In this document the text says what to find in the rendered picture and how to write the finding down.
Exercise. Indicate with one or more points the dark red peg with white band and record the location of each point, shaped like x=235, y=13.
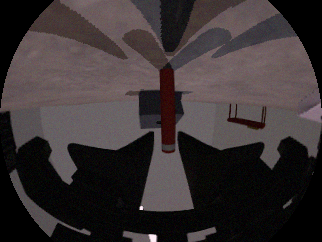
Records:
x=168, y=111

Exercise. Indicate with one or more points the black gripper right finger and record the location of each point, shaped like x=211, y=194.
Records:
x=205, y=166

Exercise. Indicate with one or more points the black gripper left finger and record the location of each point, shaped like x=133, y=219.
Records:
x=128, y=166

